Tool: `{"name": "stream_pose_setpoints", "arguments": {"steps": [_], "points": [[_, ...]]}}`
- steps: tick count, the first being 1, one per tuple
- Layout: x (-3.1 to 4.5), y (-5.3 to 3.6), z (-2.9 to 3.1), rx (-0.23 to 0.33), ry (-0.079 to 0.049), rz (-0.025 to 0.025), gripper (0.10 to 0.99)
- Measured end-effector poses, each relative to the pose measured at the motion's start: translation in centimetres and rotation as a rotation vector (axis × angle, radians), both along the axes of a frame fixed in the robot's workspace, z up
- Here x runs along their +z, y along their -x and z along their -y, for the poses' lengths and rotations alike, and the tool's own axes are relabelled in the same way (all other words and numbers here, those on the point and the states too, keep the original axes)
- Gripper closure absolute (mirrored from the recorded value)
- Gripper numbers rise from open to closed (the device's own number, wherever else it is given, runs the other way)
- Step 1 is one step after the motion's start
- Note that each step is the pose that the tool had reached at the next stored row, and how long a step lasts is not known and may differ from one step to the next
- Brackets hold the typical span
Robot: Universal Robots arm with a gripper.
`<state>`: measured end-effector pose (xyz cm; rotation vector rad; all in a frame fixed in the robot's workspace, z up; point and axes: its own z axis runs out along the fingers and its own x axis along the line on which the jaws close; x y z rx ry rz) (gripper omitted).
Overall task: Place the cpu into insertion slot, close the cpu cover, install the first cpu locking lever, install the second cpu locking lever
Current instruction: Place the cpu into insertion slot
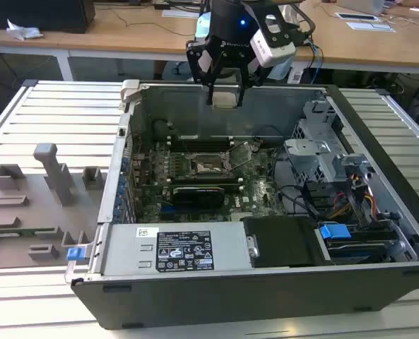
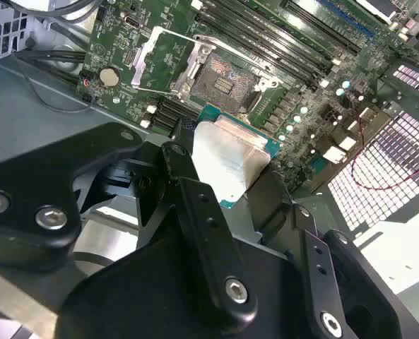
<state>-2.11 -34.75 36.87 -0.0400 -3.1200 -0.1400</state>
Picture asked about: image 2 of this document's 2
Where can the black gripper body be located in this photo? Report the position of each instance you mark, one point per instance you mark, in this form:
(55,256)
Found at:
(142,293)

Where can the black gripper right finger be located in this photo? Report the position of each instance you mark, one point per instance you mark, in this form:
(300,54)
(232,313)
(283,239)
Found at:
(318,268)

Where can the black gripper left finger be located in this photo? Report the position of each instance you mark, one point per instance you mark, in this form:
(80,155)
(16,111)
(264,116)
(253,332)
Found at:
(202,226)

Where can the silver topped CPU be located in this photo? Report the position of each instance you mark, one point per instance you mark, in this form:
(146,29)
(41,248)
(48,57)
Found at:
(223,152)

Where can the metal socket cover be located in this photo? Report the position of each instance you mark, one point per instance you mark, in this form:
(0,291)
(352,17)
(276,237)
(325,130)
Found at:
(140,69)

